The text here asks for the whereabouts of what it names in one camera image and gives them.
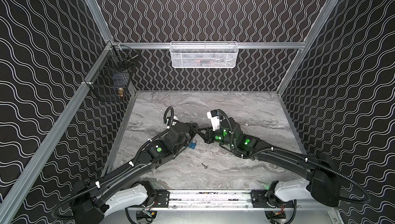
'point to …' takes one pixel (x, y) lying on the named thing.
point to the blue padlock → (192, 145)
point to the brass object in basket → (121, 92)
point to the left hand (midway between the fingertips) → (203, 125)
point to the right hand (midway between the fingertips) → (197, 131)
